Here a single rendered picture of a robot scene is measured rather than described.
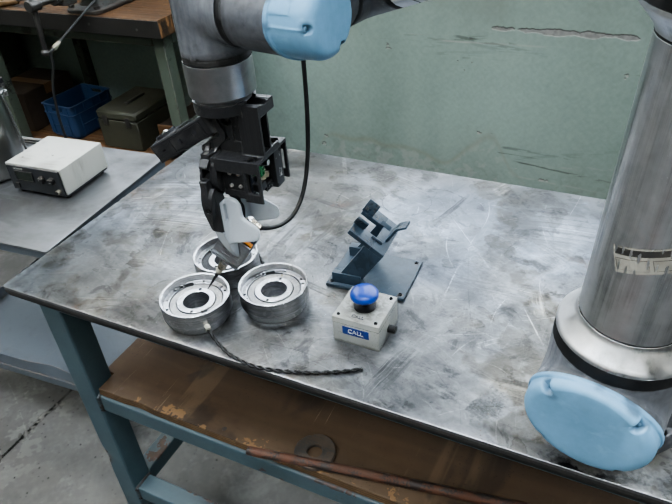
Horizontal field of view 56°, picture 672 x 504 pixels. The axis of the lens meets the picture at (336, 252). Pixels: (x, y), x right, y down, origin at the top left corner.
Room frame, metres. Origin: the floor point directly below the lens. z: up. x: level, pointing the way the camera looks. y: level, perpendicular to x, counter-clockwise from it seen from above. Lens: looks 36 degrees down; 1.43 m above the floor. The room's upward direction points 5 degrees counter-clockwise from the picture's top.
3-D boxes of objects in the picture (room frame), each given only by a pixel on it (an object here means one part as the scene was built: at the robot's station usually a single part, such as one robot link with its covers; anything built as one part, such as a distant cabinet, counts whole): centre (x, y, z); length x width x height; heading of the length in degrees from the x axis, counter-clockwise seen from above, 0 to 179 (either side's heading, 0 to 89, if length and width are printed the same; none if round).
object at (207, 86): (0.68, 0.11, 1.19); 0.08 x 0.08 x 0.05
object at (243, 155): (0.68, 0.10, 1.11); 0.09 x 0.08 x 0.12; 64
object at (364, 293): (0.68, -0.03, 0.85); 0.04 x 0.04 x 0.05
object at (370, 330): (0.68, -0.04, 0.82); 0.08 x 0.07 x 0.05; 61
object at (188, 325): (0.74, 0.22, 0.82); 0.10 x 0.10 x 0.04
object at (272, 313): (0.75, 0.10, 0.82); 0.10 x 0.10 x 0.04
